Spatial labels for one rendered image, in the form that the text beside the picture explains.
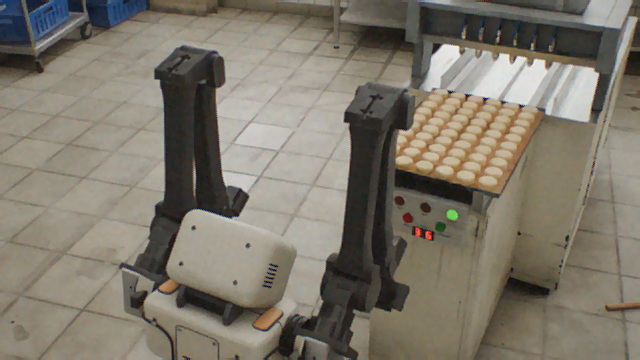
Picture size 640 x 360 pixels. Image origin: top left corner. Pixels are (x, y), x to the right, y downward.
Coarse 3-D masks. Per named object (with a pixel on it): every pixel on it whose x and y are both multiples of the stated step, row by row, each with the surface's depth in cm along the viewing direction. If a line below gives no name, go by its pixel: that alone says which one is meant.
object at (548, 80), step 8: (552, 64) 268; (560, 64) 269; (552, 72) 261; (560, 72) 276; (544, 80) 254; (552, 80) 260; (544, 88) 248; (536, 96) 242; (544, 96) 251; (528, 104) 237; (536, 104) 237; (480, 200) 189; (472, 208) 191; (480, 208) 190
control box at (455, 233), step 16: (400, 192) 200; (416, 192) 200; (400, 208) 203; (416, 208) 200; (432, 208) 197; (448, 208) 195; (464, 208) 193; (400, 224) 206; (416, 224) 203; (432, 224) 200; (448, 224) 198; (464, 224) 195; (432, 240) 203; (448, 240) 200; (464, 240) 200
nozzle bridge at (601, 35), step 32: (416, 0) 246; (448, 0) 245; (608, 0) 244; (416, 32) 252; (448, 32) 255; (512, 32) 244; (544, 32) 239; (576, 32) 234; (608, 32) 222; (416, 64) 270; (576, 64) 234; (608, 64) 226
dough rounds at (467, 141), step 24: (432, 96) 237; (456, 96) 237; (432, 120) 222; (456, 120) 222; (480, 120) 222; (504, 120) 222; (528, 120) 223; (408, 144) 212; (432, 144) 211; (456, 144) 208; (480, 144) 210; (504, 144) 208; (408, 168) 199; (432, 168) 197; (456, 168) 198; (480, 168) 198; (504, 168) 198
